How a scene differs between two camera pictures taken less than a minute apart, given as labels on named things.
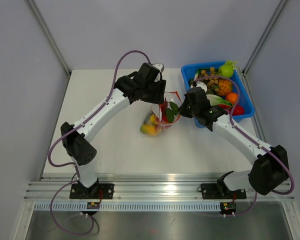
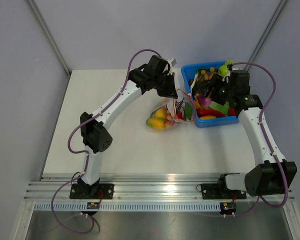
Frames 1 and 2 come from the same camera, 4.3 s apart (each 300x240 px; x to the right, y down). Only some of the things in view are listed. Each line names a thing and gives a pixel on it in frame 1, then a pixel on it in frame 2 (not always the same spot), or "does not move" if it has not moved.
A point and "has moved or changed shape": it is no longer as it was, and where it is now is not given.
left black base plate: [78, 191] does not move
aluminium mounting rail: [52, 188] does not move
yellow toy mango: [150, 129] to [156, 123]
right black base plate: [220, 191] does not move
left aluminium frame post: [49, 35] does not move
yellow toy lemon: [153, 119] to [160, 113]
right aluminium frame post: [264, 36] does not move
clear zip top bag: [166, 114] has moved or changed shape
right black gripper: [183, 109] to [216, 82]
